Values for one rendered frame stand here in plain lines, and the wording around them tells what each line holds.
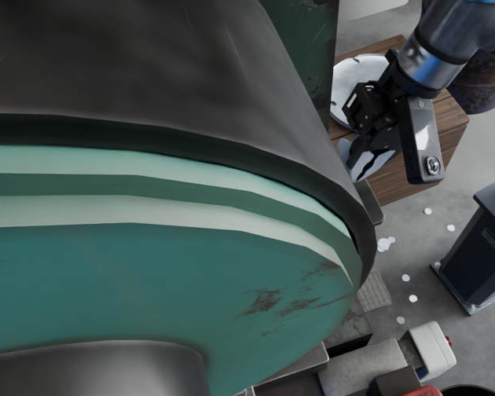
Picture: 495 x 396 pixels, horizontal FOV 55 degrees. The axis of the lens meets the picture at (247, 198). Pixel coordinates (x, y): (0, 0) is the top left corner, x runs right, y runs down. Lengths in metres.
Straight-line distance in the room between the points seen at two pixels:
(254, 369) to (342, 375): 0.66
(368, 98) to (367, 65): 0.84
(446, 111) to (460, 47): 0.87
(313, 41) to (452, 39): 0.40
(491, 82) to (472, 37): 1.23
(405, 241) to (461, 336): 0.32
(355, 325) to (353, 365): 0.06
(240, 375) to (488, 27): 0.51
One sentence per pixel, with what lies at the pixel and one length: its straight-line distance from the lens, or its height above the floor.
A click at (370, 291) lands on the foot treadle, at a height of 0.16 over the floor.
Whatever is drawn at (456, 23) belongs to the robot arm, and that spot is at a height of 1.07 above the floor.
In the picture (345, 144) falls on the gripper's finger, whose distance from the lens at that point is 0.75.
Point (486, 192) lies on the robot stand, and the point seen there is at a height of 0.45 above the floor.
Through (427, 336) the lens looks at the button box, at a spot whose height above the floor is 0.63.
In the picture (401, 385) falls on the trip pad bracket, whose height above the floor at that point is 0.70.
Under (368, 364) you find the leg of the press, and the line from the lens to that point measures 0.83.
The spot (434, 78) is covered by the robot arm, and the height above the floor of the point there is 1.00.
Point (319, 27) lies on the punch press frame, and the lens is 0.21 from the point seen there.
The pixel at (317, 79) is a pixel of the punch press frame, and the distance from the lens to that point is 0.23.
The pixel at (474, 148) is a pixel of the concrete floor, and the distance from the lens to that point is 1.87.
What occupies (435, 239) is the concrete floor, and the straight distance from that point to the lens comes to 1.65.
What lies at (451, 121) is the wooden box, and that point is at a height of 0.35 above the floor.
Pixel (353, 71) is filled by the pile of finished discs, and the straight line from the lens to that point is 1.51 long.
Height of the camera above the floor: 1.45
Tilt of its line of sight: 60 degrees down
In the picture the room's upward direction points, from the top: 11 degrees counter-clockwise
